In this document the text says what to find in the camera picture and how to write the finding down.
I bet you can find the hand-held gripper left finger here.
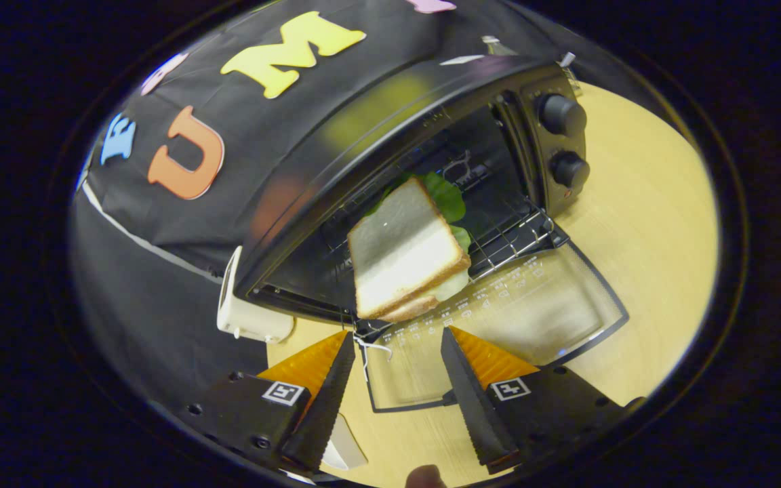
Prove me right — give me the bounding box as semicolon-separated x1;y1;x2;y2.
187;330;357;474

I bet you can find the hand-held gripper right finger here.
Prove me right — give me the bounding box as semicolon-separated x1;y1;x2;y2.
440;325;645;475

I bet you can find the white bread lettuce sandwich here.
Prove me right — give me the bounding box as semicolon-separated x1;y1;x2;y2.
348;171;473;323

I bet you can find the black toaster oven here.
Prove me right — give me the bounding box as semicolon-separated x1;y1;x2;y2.
235;54;630;413

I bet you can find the white pop-up toaster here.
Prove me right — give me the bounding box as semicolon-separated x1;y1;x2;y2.
216;245;295;344

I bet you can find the white oblong dish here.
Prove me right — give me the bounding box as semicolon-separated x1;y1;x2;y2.
321;412;368;470

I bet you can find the white string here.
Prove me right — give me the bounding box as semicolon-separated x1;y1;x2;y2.
353;335;393;387

